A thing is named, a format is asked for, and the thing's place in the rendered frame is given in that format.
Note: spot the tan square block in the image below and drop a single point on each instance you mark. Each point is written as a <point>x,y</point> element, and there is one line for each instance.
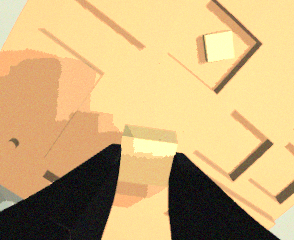
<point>147,155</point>
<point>218,46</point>

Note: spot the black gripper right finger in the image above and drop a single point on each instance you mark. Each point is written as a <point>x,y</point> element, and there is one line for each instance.
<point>199,210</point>

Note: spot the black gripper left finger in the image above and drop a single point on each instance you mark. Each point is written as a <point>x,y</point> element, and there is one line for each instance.
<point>75,207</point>

